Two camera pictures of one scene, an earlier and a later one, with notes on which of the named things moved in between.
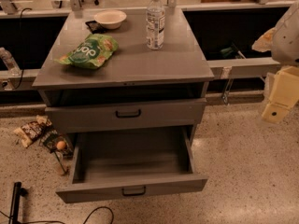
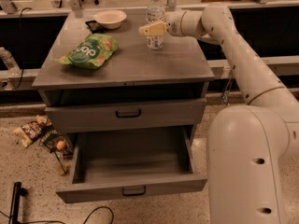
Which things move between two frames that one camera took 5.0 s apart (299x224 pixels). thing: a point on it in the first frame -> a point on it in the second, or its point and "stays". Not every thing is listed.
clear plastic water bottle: x=155 y=21 stays
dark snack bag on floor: x=50 y=138 stays
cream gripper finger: x=285 y=87 -> x=174 y=26
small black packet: x=95 y=26 stays
